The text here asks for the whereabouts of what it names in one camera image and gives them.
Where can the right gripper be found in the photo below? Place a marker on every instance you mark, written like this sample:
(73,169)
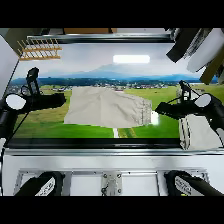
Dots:
(170,110)

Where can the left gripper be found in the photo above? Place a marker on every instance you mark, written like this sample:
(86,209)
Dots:
(52,100)

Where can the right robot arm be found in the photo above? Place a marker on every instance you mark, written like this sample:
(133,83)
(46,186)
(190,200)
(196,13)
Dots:
(215,111)

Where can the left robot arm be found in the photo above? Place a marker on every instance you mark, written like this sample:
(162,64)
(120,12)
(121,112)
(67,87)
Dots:
(7,117)

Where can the pale wooden clothes hangers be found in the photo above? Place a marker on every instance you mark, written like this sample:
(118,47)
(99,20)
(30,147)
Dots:
(39,50)

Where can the pale grey folded garment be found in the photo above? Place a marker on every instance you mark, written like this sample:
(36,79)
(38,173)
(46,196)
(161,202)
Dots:
(199,133)

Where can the beige garment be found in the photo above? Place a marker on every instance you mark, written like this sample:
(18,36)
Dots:
(106,106)

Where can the olive brown garment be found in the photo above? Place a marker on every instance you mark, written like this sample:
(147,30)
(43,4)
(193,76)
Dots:
(213,71)

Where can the black garment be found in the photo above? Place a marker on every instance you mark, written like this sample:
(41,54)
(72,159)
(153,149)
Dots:
(181,43)

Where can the white garment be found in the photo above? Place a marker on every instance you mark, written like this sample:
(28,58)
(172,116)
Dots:
(206,50)

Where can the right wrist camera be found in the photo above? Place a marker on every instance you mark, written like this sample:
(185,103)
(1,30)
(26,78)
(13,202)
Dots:
(184,89)

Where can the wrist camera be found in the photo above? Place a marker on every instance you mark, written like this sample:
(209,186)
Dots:
(184,89)
(32,77)

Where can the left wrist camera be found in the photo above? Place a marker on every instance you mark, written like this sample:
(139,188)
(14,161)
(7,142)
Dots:
(32,77)

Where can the silver frame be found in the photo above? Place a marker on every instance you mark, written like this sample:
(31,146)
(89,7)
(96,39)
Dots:
(112,156)

